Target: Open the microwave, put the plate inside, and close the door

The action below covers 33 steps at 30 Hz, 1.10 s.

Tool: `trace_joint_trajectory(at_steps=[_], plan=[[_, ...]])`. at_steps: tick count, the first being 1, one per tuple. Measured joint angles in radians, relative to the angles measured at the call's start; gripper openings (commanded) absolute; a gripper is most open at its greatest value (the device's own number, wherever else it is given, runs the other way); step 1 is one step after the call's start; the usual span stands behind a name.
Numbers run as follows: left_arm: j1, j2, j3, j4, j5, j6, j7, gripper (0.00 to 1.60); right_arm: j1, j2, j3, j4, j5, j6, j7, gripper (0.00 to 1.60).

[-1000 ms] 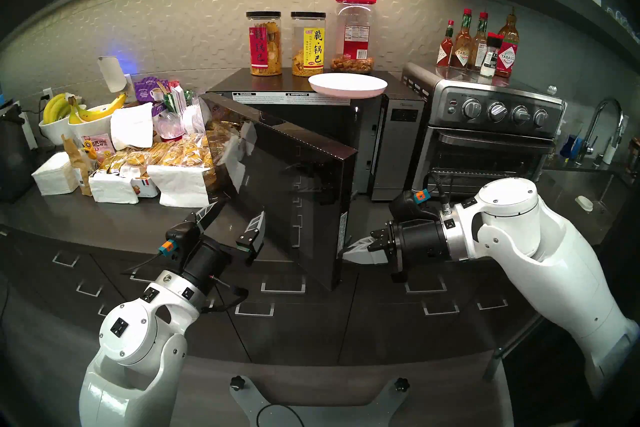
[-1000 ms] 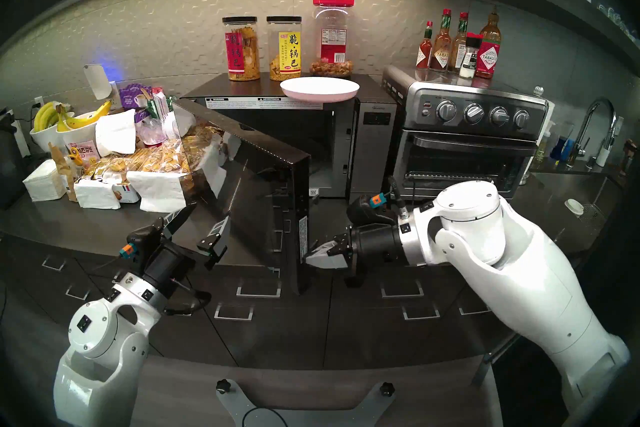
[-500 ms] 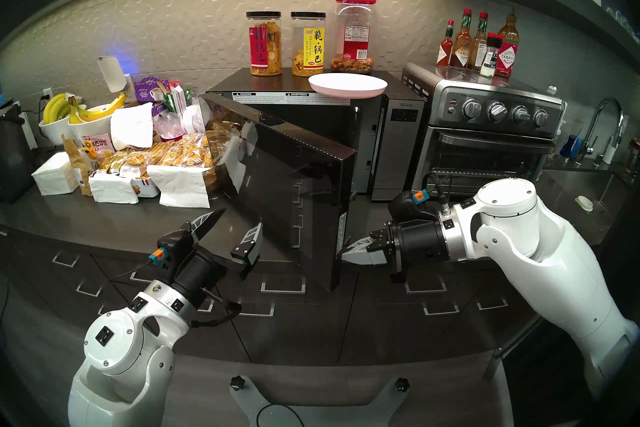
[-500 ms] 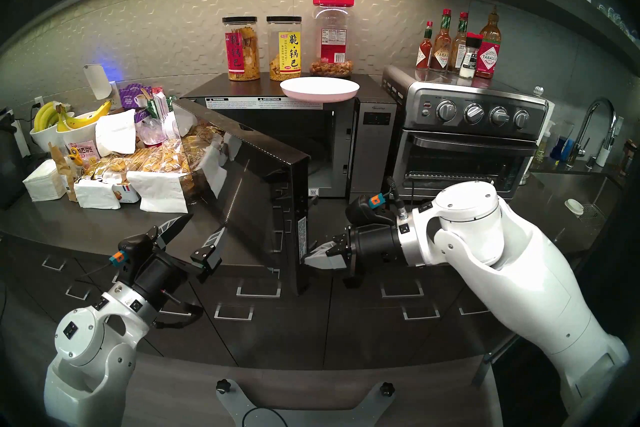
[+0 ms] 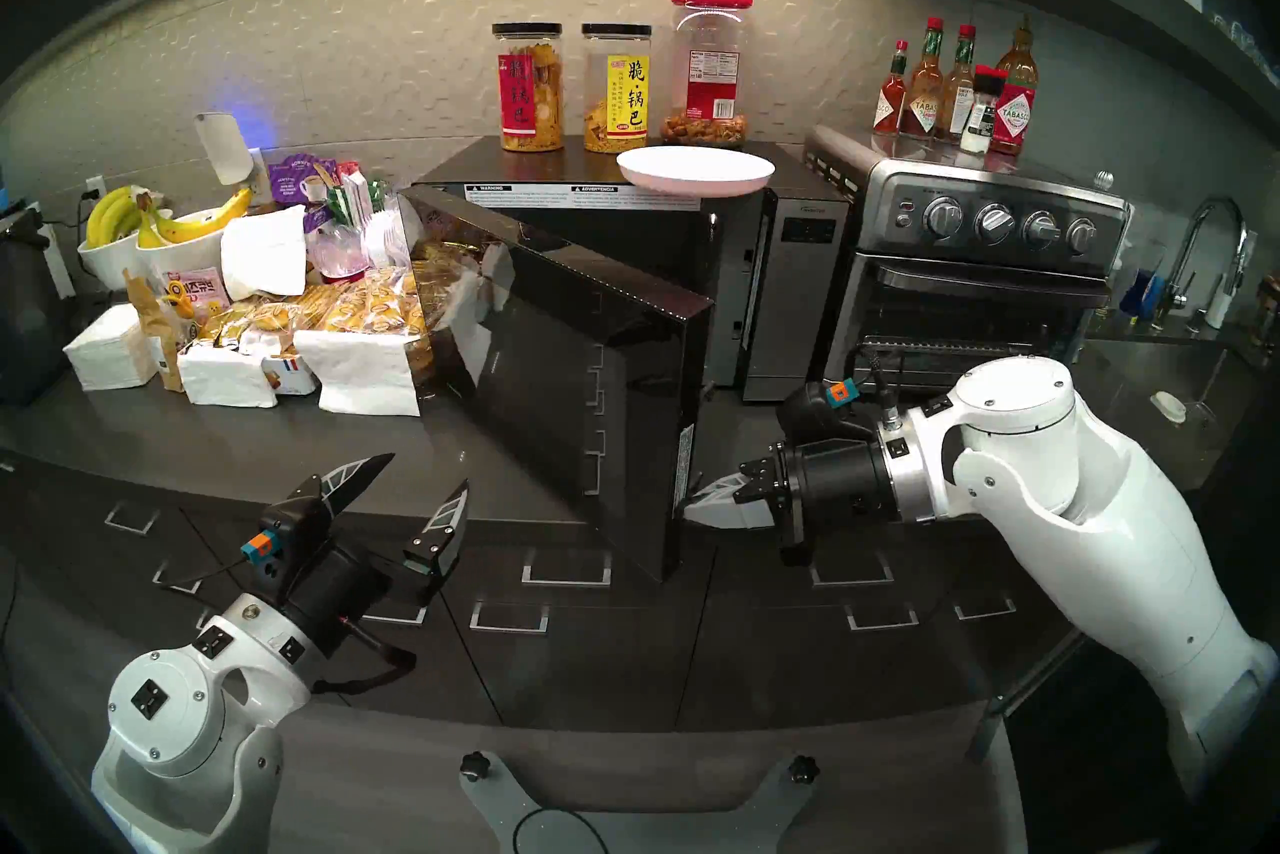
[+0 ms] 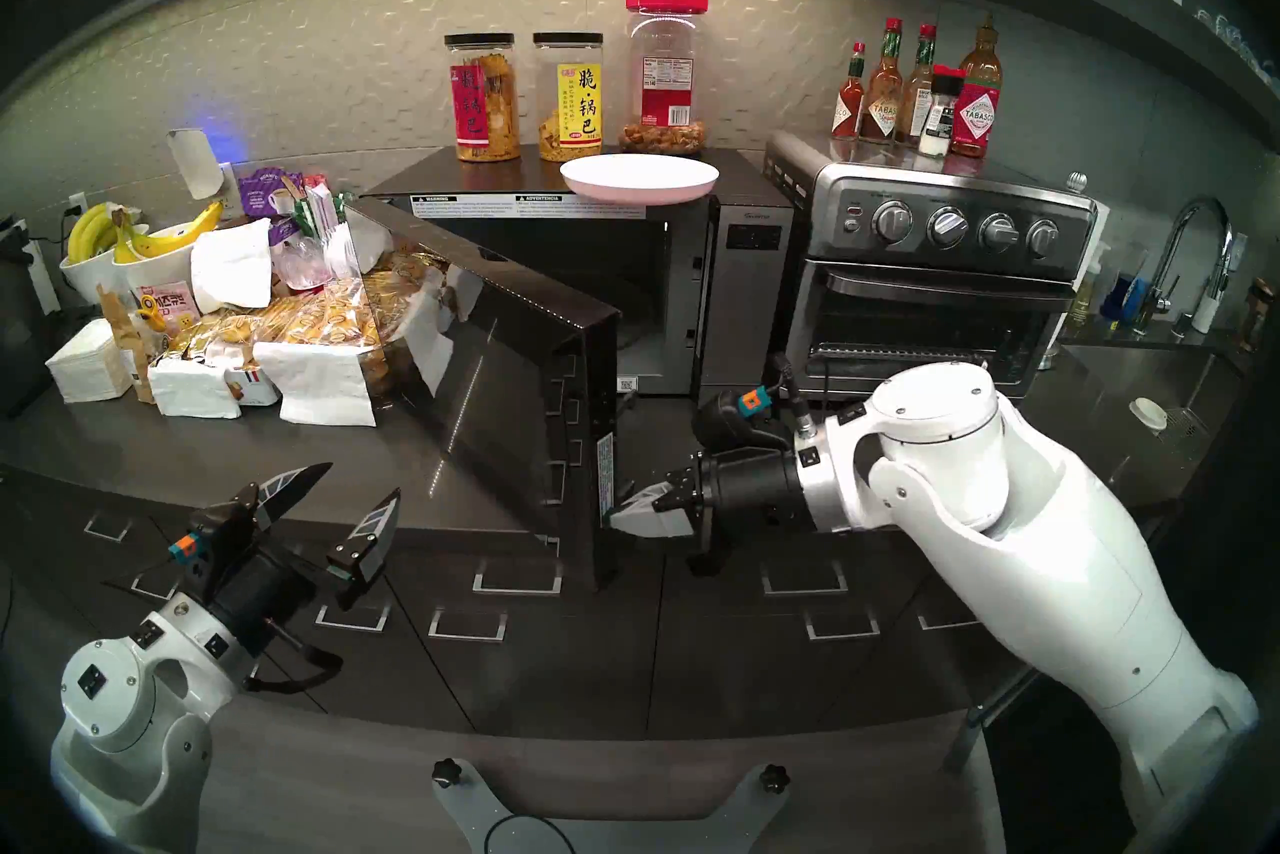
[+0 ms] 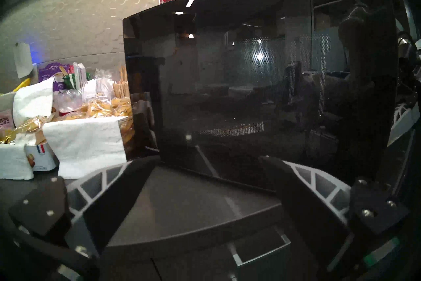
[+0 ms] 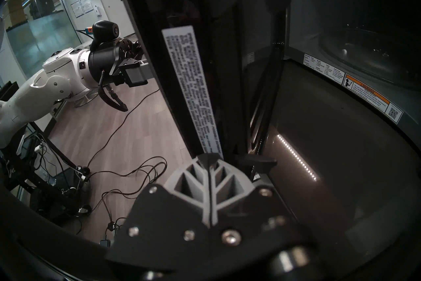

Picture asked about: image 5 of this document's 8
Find purple biscotti bag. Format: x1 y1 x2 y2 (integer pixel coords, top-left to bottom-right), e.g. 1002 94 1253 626
268 153 341 235

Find ripe yellow banana bunch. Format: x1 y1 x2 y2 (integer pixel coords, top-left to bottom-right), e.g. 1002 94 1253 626
137 187 254 250

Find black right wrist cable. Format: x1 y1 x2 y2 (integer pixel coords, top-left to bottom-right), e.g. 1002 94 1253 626
860 350 906 433

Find brown paper snack bag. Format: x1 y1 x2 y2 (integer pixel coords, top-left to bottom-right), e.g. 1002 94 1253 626
123 269 191 394

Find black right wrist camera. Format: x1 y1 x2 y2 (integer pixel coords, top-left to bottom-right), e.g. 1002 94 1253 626
778 379 886 448

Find pink Korean snack pack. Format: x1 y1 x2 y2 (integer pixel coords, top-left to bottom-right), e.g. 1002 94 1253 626
160 267 231 318

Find clear cup of plastic spoons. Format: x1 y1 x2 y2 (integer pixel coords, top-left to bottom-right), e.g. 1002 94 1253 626
310 222 373 285

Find large orange hot sauce bottle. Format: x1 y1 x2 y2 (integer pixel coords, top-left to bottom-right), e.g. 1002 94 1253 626
990 15 1040 157

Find white soap dispenser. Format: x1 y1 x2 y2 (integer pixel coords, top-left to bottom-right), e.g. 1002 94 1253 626
1205 230 1259 331

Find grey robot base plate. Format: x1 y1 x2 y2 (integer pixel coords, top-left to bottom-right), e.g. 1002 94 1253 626
460 750 821 854

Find white napkin stack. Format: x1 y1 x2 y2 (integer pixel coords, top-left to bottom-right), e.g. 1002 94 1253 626
63 304 159 392

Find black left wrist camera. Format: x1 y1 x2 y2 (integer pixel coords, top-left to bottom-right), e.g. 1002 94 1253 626
240 497 331 578

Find snack jar yellow label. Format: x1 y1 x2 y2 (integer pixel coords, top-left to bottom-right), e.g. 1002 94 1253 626
582 24 653 155

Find small white paper napkin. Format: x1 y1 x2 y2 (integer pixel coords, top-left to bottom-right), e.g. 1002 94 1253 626
178 340 281 409

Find white round plate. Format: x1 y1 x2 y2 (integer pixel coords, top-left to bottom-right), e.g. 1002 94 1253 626
616 146 777 198

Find green red tea packets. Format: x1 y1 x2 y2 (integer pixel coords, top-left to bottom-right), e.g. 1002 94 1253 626
325 160 393 229

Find chrome kitchen faucet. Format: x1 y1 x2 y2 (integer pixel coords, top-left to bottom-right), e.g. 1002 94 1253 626
1150 195 1251 333

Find white plug-in wall device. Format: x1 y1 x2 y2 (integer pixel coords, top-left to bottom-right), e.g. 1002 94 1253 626
193 112 255 187

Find dark lower cabinet run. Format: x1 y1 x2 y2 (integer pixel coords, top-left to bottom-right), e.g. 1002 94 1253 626
0 452 1181 733

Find white plastic forks bundle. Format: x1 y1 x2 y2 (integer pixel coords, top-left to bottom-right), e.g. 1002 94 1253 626
362 197 404 268

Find steel sink basin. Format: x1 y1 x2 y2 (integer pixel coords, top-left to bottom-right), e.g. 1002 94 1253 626
1085 340 1251 483

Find white fruit bowl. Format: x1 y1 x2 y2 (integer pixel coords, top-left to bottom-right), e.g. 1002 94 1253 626
78 230 151 291
135 207 241 283

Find stainless steel toaster oven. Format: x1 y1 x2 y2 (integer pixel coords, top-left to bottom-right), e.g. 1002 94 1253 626
803 124 1134 395

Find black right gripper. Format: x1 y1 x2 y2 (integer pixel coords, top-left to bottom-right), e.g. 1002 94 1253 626
685 437 901 568

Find black looped wrist cable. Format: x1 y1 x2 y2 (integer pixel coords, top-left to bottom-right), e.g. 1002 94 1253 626
310 617 419 698

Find yellow wrapped cake packs pile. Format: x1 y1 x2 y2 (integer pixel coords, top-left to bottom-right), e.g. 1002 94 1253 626
198 265 433 373

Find greenish yellow banana bunch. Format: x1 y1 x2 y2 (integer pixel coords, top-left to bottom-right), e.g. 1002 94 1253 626
85 186 143 251

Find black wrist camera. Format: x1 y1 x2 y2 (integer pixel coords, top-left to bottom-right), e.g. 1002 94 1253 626
240 497 331 578
778 379 886 448

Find white box French flag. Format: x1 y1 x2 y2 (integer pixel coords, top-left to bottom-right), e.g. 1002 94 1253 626
262 350 321 398

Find clear jar red lid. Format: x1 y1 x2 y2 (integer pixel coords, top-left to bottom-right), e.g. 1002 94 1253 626
662 0 755 149

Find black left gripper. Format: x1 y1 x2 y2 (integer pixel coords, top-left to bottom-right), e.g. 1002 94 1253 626
285 452 471 638

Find snack jar red label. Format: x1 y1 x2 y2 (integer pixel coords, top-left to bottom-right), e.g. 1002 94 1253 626
491 23 566 154

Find small red hot sauce bottle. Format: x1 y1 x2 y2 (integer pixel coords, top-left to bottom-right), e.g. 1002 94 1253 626
872 41 911 137

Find thin black camera cable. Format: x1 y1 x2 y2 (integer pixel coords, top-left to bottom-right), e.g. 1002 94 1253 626
160 557 249 593

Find draped white paper napkin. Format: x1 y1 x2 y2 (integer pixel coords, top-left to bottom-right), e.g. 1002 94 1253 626
220 205 309 301

